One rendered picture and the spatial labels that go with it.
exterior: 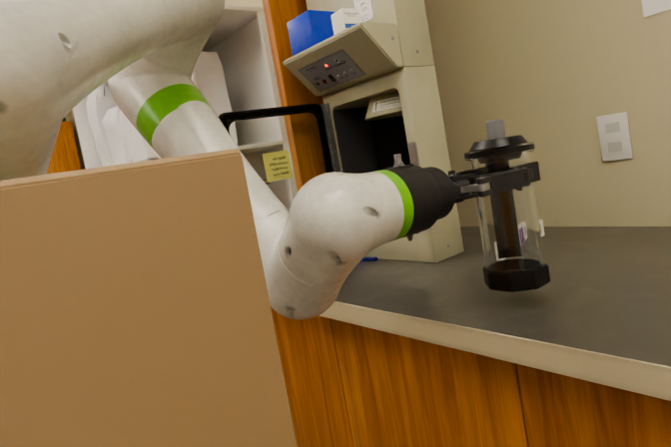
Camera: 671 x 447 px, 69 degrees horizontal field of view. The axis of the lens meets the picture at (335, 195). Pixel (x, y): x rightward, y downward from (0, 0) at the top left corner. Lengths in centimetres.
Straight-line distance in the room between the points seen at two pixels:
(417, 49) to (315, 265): 77
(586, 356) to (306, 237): 38
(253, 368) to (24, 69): 27
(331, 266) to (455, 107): 113
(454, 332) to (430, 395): 18
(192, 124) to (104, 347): 49
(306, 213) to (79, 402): 30
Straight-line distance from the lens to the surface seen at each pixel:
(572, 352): 71
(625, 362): 68
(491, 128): 82
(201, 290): 32
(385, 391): 104
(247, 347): 34
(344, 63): 122
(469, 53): 159
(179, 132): 75
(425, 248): 120
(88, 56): 50
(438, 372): 91
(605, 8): 141
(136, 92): 81
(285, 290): 62
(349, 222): 52
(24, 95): 43
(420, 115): 119
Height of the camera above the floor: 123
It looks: 4 degrees down
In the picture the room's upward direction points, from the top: 10 degrees counter-clockwise
